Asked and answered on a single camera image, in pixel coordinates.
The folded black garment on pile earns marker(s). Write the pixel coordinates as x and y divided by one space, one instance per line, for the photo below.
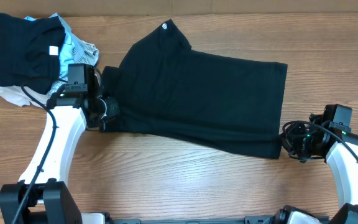
16 34

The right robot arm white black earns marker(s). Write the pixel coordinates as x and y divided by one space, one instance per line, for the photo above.
329 137

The beige folded garment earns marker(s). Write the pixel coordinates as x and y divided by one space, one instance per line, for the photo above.
16 96

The light blue garment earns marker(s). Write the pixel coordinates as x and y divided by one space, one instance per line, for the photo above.
66 53

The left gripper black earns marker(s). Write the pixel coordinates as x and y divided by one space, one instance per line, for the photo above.
111 109

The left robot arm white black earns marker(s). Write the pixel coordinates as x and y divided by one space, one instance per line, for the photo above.
41 194

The black t-shirt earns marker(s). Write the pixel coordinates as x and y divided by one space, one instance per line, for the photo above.
165 88

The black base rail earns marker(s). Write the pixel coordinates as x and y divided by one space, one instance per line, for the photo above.
185 220

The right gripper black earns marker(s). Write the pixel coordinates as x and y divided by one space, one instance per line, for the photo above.
291 143

